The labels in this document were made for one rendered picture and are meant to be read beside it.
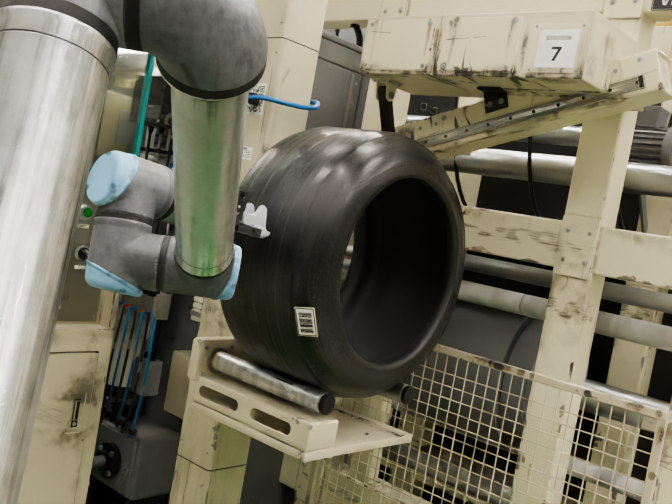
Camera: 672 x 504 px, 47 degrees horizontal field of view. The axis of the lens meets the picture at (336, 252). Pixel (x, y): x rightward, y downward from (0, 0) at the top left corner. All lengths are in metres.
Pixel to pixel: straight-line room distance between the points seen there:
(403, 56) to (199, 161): 1.10
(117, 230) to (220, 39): 0.54
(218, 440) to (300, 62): 0.92
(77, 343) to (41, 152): 1.32
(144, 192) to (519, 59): 0.91
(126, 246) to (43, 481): 0.93
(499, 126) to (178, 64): 1.24
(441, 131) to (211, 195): 1.11
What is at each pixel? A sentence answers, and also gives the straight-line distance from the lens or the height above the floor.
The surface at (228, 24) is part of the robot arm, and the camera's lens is 0.77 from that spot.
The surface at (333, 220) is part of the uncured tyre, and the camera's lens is 1.46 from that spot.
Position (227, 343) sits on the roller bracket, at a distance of 1.83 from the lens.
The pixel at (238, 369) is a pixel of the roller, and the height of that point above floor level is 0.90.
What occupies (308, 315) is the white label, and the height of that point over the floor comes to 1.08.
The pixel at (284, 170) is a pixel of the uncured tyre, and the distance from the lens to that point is 1.57.
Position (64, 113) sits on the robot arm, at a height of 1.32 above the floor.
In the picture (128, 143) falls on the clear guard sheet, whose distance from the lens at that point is 1.99.
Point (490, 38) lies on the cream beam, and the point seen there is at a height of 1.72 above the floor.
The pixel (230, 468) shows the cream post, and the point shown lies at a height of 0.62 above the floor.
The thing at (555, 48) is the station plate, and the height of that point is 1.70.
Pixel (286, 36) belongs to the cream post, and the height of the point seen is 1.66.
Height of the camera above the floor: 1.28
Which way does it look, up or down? 3 degrees down
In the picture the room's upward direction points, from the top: 10 degrees clockwise
